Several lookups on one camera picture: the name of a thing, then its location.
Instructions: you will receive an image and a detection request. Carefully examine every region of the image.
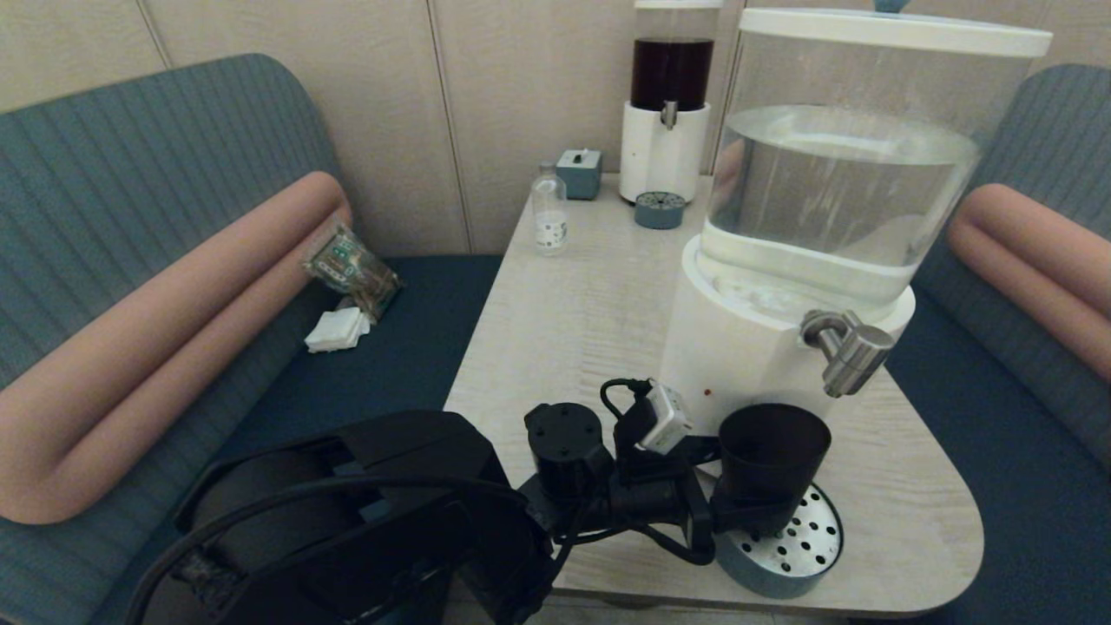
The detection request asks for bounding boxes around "small blue drip tray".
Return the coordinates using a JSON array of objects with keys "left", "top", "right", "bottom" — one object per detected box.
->
[{"left": 634, "top": 191, "right": 686, "bottom": 230}]

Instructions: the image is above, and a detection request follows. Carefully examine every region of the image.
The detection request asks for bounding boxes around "large clear water dispenser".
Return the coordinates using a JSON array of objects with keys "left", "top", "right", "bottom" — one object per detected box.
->
[{"left": 655, "top": 0, "right": 1054, "bottom": 474}]

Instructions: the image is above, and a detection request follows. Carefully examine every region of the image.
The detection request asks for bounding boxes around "blue-grey tissue box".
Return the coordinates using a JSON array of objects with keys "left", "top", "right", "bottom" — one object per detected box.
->
[{"left": 556, "top": 148, "right": 603, "bottom": 201}]

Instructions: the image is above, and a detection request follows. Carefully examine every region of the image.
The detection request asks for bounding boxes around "pink bolster cushion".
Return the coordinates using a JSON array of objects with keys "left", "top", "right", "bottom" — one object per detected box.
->
[
  {"left": 946, "top": 183, "right": 1111, "bottom": 385},
  {"left": 0, "top": 171, "right": 355, "bottom": 524}
]

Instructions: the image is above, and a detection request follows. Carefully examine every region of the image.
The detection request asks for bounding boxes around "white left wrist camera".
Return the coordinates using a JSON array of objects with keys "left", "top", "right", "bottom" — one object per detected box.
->
[{"left": 638, "top": 379, "right": 694, "bottom": 455}]

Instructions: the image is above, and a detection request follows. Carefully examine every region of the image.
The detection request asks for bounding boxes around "teal bench sofa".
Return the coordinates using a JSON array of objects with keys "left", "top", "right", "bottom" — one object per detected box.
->
[
  {"left": 851, "top": 64, "right": 1111, "bottom": 625},
  {"left": 0, "top": 53, "right": 504, "bottom": 625}
]

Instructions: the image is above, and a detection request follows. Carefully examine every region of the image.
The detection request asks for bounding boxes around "black left camera cable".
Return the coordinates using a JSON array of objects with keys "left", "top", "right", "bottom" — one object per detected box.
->
[{"left": 600, "top": 378, "right": 654, "bottom": 426}]

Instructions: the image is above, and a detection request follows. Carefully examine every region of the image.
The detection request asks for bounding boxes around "small dark drink dispenser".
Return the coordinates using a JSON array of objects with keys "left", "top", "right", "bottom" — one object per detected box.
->
[{"left": 620, "top": 0, "right": 723, "bottom": 206}]

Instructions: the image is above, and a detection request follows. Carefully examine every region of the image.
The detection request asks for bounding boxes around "white napkin stack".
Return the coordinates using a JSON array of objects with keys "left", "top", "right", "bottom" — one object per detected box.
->
[{"left": 304, "top": 306, "right": 372, "bottom": 353}]

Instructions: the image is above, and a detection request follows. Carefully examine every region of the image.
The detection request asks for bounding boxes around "small clear plastic bottle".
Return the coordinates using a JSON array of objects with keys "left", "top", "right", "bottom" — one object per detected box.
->
[{"left": 532, "top": 164, "right": 569, "bottom": 256}]

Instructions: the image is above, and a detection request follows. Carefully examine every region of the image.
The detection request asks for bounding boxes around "black plastic cup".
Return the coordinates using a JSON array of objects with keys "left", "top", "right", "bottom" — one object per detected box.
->
[{"left": 718, "top": 403, "right": 832, "bottom": 535}]

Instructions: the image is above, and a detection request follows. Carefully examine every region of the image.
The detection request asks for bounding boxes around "large steel dispenser tap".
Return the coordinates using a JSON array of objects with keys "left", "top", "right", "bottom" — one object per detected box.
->
[{"left": 800, "top": 310, "right": 896, "bottom": 398}]

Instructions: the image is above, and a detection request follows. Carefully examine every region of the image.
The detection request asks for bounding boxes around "large blue steel drip tray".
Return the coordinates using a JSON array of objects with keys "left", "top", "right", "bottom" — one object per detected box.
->
[{"left": 712, "top": 482, "right": 844, "bottom": 600}]

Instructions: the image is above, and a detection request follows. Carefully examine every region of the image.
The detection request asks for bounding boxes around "green brown snack packet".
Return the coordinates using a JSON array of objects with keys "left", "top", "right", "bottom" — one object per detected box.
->
[{"left": 304, "top": 224, "right": 402, "bottom": 322}]

